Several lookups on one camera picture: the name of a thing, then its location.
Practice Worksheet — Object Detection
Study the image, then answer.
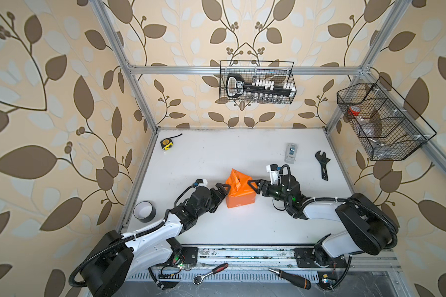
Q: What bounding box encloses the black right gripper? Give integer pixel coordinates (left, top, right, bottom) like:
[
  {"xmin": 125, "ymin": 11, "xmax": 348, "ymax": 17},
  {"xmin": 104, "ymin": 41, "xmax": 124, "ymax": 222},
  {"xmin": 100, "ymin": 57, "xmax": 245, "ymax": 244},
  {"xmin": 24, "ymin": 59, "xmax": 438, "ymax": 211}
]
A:
[{"xmin": 248, "ymin": 179, "xmax": 291, "ymax": 205}]

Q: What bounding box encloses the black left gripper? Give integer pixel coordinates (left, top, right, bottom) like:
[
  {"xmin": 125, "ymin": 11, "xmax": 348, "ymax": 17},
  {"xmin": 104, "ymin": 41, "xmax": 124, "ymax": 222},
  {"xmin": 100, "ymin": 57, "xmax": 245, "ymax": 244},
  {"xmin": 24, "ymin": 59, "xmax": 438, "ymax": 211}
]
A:
[{"xmin": 195, "ymin": 183, "xmax": 231, "ymax": 220}]

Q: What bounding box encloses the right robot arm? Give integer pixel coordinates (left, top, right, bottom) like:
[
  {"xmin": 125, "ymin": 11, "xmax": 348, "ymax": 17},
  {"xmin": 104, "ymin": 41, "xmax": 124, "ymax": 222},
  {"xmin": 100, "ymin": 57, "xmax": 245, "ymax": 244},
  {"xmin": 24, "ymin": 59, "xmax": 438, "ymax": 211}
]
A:
[{"xmin": 247, "ymin": 175, "xmax": 398, "ymax": 266}]

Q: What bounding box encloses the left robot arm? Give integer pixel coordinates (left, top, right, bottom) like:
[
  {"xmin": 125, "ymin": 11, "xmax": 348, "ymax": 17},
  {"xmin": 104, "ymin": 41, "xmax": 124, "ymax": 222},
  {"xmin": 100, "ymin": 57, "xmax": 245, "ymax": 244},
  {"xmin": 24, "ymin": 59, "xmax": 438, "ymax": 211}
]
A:
[{"xmin": 68, "ymin": 179, "xmax": 231, "ymax": 297}]

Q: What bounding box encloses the black adjustable wrench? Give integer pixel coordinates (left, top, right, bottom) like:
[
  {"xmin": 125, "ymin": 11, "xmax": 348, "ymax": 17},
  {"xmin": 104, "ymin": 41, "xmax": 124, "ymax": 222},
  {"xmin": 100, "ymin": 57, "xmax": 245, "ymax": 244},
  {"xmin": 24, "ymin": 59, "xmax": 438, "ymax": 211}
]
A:
[{"xmin": 315, "ymin": 151, "xmax": 331, "ymax": 181}]

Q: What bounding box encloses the yellow tape measure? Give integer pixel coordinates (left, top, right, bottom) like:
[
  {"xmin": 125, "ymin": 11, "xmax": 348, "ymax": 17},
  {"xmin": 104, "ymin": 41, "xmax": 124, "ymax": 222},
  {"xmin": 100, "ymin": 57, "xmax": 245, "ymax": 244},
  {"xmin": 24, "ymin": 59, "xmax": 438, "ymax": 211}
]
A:
[{"xmin": 160, "ymin": 133, "xmax": 183, "ymax": 151}]

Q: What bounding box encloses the black orange screwdriver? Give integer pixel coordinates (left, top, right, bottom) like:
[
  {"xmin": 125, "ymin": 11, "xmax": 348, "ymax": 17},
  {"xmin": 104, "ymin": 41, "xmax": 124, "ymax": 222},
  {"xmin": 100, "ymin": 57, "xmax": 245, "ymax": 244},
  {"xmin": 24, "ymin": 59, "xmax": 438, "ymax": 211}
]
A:
[{"xmin": 268, "ymin": 268, "xmax": 312, "ymax": 290}]

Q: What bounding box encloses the red capped plastic bottle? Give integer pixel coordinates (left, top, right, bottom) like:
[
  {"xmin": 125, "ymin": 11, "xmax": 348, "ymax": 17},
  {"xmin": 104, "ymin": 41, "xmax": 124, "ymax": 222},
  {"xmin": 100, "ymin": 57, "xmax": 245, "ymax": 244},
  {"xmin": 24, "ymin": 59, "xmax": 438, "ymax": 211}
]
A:
[{"xmin": 348, "ymin": 105, "xmax": 369, "ymax": 125}]

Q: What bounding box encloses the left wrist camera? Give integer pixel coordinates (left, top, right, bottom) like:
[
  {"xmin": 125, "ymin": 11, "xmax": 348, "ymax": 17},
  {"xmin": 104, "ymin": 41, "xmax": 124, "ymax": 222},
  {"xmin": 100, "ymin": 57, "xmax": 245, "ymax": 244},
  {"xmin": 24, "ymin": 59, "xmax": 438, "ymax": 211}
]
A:
[{"xmin": 193, "ymin": 178, "xmax": 208, "ymax": 187}]

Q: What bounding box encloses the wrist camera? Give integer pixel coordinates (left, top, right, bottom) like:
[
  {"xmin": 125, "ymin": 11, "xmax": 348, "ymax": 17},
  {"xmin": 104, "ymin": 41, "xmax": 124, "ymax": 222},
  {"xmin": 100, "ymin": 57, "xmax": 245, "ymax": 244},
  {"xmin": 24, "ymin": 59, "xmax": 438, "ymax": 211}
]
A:
[
  {"xmin": 193, "ymin": 178, "xmax": 208, "ymax": 187},
  {"xmin": 266, "ymin": 164, "xmax": 282, "ymax": 185}
]

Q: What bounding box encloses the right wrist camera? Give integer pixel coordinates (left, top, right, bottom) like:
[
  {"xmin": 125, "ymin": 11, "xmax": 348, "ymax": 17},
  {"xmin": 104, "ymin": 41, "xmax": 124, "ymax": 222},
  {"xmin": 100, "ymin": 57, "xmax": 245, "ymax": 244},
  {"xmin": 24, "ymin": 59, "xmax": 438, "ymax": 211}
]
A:
[{"xmin": 266, "ymin": 164, "xmax": 282, "ymax": 185}]

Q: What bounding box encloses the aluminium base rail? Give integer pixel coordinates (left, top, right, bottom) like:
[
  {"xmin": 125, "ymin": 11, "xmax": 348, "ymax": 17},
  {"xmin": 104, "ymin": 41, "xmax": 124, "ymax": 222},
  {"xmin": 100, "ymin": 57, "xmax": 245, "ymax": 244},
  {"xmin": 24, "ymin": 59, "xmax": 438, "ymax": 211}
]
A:
[{"xmin": 94, "ymin": 244, "xmax": 402, "ymax": 272}]

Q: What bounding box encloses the red handled ratchet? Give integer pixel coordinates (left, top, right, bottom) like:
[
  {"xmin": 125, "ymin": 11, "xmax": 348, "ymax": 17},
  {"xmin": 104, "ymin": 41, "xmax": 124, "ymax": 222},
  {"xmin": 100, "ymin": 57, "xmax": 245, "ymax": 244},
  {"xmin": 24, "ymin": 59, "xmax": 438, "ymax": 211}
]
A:
[{"xmin": 193, "ymin": 263, "xmax": 229, "ymax": 285}]

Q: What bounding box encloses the back wire basket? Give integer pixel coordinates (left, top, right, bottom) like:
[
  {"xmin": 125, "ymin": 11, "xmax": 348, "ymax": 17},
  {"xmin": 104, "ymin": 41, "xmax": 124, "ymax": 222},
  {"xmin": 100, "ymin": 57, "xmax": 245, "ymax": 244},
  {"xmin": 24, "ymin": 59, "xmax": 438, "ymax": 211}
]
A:
[{"xmin": 219, "ymin": 59, "xmax": 297, "ymax": 105}]

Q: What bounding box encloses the socket set rail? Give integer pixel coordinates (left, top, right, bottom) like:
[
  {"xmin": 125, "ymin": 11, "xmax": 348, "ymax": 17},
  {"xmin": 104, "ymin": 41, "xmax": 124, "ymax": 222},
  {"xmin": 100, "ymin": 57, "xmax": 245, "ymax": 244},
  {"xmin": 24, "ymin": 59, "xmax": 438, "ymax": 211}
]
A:
[{"xmin": 223, "ymin": 73, "xmax": 297, "ymax": 99}]

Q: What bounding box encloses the side wire basket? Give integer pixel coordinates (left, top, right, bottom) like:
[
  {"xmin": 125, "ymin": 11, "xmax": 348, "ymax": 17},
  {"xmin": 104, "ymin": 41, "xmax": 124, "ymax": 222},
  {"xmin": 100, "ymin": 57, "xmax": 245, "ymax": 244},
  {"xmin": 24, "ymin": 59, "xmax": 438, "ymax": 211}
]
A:
[{"xmin": 337, "ymin": 77, "xmax": 437, "ymax": 161}]

